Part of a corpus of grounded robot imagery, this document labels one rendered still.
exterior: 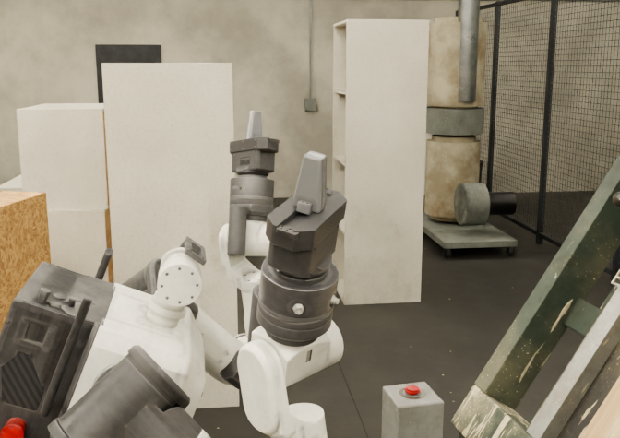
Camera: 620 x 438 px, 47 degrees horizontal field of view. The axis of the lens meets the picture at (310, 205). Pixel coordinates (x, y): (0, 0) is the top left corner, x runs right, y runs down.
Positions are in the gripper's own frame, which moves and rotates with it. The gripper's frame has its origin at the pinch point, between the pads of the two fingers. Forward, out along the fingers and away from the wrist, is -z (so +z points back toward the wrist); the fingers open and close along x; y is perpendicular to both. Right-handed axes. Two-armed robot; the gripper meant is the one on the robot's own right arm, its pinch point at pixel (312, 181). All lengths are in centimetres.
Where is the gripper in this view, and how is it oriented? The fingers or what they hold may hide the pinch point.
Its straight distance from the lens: 75.2
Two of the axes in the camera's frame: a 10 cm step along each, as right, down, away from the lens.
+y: 9.0, 2.8, -3.3
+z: -1.2, 8.9, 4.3
